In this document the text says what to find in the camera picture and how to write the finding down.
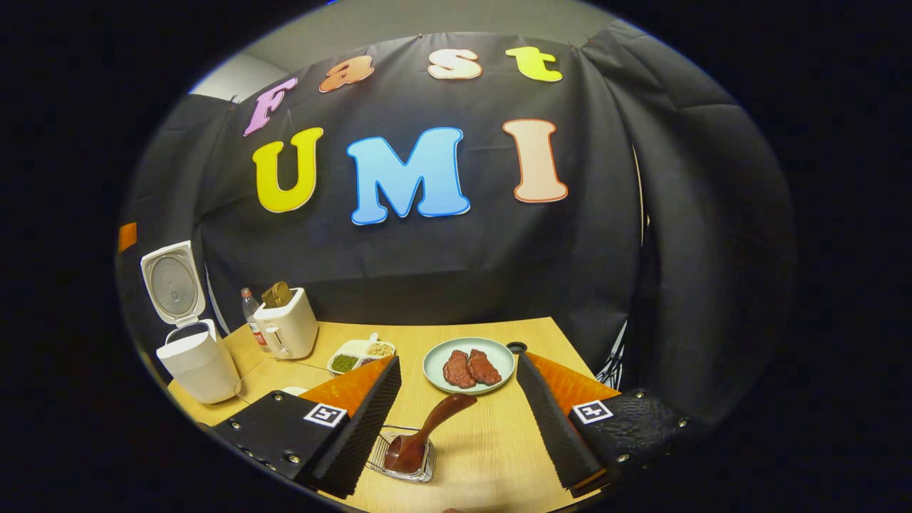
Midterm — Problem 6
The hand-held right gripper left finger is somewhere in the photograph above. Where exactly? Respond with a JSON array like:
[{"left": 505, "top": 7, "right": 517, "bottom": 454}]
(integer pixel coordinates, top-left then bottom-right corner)
[{"left": 212, "top": 354, "right": 401, "bottom": 499}]

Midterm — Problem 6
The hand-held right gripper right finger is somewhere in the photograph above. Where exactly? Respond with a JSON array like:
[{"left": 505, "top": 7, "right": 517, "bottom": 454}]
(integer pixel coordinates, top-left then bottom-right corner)
[{"left": 517, "top": 351, "right": 710, "bottom": 498}]

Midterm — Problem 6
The brown wooden spoon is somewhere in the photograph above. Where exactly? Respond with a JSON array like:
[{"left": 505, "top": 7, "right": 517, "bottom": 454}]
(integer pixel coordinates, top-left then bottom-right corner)
[{"left": 383, "top": 393, "right": 478, "bottom": 474}]

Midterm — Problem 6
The white rice cooker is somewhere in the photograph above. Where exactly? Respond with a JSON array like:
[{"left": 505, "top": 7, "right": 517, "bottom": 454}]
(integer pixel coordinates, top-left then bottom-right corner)
[{"left": 140, "top": 241, "right": 242, "bottom": 405}]

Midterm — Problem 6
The white divided bean dish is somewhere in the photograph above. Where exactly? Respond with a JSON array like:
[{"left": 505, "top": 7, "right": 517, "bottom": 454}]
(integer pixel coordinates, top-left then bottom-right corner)
[{"left": 327, "top": 333, "right": 396, "bottom": 376}]

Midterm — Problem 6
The red meat piece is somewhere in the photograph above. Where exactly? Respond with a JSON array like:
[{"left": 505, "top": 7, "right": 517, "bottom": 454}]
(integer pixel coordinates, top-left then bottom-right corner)
[
  {"left": 467, "top": 348, "right": 502, "bottom": 385},
  {"left": 442, "top": 350, "right": 477, "bottom": 389}
]

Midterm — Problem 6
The pale green plate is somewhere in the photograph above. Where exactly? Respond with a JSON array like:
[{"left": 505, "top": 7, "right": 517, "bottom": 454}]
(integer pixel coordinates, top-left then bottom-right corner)
[{"left": 423, "top": 337, "right": 516, "bottom": 395}]

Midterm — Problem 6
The white toaster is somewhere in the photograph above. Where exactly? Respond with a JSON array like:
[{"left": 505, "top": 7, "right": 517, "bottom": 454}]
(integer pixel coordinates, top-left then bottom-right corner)
[{"left": 254, "top": 287, "right": 319, "bottom": 360}]

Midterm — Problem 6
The clear plastic water bottle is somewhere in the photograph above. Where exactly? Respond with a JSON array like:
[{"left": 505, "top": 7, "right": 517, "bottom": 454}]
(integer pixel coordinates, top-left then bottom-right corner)
[{"left": 241, "top": 287, "right": 270, "bottom": 351}]

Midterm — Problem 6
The black backdrop cloth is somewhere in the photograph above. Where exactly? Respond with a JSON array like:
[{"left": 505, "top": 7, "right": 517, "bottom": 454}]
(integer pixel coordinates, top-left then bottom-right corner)
[{"left": 118, "top": 18, "right": 797, "bottom": 428}]

